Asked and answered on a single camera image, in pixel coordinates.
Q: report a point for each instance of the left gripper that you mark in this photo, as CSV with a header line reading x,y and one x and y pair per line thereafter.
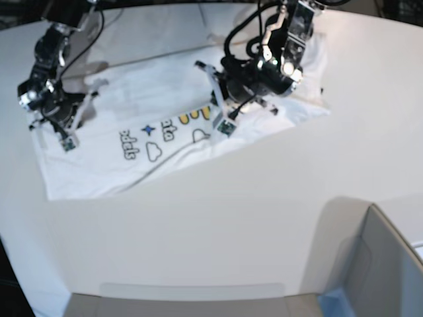
x,y
230,96

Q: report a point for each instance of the grey front tray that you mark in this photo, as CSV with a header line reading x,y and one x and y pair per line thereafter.
x,y
267,299

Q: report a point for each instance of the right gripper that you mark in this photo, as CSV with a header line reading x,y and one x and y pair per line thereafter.
x,y
64,111

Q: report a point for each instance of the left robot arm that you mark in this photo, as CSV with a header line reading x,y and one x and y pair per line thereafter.
x,y
270,71

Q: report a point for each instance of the grey bin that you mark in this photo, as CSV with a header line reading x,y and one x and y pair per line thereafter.
x,y
361,264

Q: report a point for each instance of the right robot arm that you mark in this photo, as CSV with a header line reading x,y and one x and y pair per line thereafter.
x,y
43,93

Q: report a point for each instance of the white printed t-shirt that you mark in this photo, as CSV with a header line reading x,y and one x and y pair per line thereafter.
x,y
155,117

